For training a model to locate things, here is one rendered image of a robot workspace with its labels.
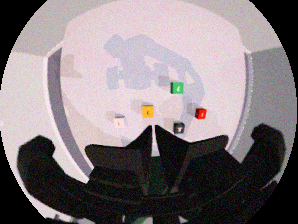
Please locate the green block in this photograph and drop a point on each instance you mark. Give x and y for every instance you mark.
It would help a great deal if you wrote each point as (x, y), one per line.
(177, 88)

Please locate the small yellow block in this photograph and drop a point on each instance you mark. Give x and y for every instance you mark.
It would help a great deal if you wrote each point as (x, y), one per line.
(147, 111)

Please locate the small red block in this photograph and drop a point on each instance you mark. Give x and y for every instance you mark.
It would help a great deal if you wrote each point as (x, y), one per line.
(200, 113)

